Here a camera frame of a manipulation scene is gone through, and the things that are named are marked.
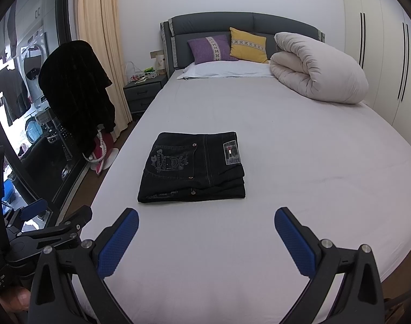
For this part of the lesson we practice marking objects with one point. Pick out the white pillow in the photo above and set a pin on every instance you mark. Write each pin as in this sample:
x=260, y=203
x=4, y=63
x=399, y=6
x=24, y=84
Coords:
x=224, y=69

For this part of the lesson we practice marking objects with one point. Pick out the black hanging garment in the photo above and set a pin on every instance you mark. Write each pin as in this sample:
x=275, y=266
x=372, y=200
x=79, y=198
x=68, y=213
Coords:
x=75, y=84

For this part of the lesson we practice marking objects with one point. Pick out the small green plant pot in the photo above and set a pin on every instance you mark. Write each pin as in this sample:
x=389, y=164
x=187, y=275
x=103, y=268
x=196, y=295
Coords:
x=150, y=73

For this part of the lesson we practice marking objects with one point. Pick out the white wardrobe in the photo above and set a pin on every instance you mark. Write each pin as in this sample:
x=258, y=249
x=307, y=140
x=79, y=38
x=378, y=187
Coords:
x=378, y=36

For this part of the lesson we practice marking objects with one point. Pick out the yellow cushion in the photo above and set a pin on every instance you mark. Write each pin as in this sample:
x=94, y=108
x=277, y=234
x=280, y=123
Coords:
x=247, y=47

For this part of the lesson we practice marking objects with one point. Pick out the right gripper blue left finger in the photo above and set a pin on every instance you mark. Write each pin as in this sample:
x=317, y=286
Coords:
x=53, y=298

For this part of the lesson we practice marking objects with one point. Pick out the beige curtain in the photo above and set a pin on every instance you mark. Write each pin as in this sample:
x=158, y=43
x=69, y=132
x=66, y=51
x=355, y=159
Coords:
x=98, y=24

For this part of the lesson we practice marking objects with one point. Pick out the purple cushion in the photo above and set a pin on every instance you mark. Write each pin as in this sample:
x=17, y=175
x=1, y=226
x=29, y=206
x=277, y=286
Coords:
x=211, y=49

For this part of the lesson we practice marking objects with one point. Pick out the rolled white duvet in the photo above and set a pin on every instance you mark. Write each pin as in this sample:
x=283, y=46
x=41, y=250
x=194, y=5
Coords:
x=317, y=71

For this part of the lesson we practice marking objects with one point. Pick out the black denim pants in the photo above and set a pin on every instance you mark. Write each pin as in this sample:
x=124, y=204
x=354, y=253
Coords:
x=193, y=167

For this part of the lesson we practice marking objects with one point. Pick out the white bed with sheet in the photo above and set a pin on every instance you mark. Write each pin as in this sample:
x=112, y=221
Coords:
x=342, y=170

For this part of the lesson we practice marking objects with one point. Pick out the dark grey nightstand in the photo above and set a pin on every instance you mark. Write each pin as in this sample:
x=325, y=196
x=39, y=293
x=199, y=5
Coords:
x=140, y=95

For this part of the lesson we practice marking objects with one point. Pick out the person's left hand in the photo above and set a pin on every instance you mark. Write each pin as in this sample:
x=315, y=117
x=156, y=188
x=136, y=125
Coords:
x=16, y=300

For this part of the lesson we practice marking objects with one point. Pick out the black framed glass door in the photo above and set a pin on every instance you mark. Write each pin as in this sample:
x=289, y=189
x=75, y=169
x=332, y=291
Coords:
x=40, y=161

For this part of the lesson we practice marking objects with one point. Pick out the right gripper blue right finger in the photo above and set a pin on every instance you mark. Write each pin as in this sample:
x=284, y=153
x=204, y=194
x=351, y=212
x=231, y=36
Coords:
x=360, y=296

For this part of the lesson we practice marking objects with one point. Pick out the red and white bag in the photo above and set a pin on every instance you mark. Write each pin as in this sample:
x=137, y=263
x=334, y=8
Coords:
x=104, y=153

